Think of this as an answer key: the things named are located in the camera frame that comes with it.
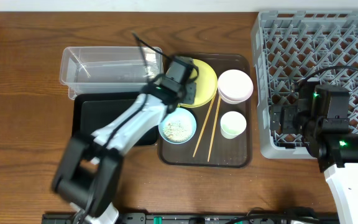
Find brown serving tray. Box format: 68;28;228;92
157;53;253;169

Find yellow plate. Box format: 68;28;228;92
180;59;218;108

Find wooden chopstick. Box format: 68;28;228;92
193;93;216;157
208;96;221;162

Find pink bowl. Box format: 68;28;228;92
218;69;254;105

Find left wooden chopstick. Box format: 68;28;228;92
193;93;216;157

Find grey dishwasher rack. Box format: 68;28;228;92
252;11;358;159

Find right wooden chopstick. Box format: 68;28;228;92
208;96;221;162

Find clear plastic bin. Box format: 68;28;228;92
60;46;163;100

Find pale green cup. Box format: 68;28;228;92
220;111;247;139

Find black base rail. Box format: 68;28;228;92
41;207;339;224

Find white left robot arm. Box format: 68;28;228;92
52;56;198;223

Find black tray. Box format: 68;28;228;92
71;91;160;149

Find light blue bowl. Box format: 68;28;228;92
158;108;197;144

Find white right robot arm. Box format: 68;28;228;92
270;82;358;223

